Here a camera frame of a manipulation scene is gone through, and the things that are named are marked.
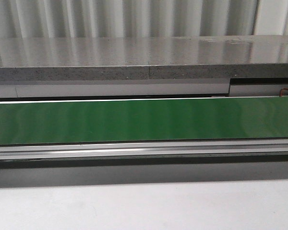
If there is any silver metal back panel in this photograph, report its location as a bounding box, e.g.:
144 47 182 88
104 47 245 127
0 78 288 99

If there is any grey stone slab shelf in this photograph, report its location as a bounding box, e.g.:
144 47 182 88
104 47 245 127
0 35 288 82

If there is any green conveyor belt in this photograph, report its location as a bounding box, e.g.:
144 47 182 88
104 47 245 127
0 96 288 145

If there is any white pleated curtain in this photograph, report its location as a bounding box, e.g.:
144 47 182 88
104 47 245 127
0 0 288 38

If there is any aluminium conveyor front rail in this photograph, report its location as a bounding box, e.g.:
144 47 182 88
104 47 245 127
0 138 288 162

